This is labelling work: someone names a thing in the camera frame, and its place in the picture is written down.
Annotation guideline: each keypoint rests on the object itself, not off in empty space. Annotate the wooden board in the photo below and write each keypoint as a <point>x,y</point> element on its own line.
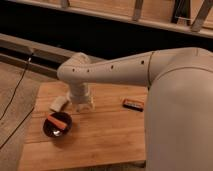
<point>108,134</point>

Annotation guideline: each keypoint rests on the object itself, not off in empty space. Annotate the dark ceramic cup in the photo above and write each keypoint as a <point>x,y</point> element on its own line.
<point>51,130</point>

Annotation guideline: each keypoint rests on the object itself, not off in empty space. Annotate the white sponge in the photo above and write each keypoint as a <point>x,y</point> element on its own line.
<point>58,103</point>

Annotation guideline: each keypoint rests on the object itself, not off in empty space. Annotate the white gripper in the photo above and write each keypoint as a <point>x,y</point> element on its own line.
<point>80,96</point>

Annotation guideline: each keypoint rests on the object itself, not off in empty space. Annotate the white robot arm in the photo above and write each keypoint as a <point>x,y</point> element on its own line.
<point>178,115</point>

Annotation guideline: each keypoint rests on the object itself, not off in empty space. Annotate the black orange rectangular block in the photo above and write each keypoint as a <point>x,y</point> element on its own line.
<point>133,104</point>

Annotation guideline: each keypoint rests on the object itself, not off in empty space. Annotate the orange block in cup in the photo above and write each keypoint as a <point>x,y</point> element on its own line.
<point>61,125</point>

